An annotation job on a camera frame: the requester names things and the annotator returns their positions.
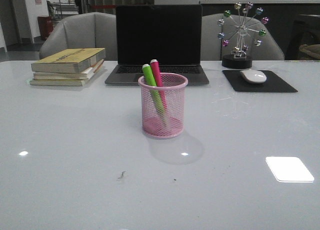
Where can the ferris wheel desk ornament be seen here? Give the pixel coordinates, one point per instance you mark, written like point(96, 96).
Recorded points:
point(241, 29)

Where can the pink mesh pen holder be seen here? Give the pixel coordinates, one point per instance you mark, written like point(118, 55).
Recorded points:
point(157, 121)

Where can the left grey armchair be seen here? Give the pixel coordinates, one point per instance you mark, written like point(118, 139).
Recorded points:
point(87, 30)

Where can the middle cream book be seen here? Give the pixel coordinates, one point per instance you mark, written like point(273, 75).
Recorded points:
point(84, 75)

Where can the red trash bin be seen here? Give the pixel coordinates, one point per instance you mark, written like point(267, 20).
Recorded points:
point(45, 26)

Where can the grey open laptop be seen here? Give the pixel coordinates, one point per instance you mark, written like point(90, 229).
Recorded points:
point(170, 34)

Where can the pink highlighter pen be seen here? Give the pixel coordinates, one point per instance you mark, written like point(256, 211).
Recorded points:
point(154, 64)

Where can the dark wooden chair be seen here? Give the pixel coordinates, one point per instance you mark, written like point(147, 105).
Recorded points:
point(305, 30)

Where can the grey armchair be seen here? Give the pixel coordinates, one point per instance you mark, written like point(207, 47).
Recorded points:
point(87, 30)
point(211, 49)

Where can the white computer mouse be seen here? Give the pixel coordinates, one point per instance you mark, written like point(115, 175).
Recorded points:
point(253, 76)

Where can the bottom pale book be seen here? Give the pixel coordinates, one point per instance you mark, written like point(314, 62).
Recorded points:
point(47, 82)

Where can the top yellow book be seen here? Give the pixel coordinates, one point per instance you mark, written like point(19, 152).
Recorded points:
point(72, 61)

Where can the right grey armchair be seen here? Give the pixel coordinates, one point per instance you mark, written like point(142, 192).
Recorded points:
point(211, 49)

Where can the black mouse pad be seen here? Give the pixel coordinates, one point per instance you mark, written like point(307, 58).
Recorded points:
point(272, 83)

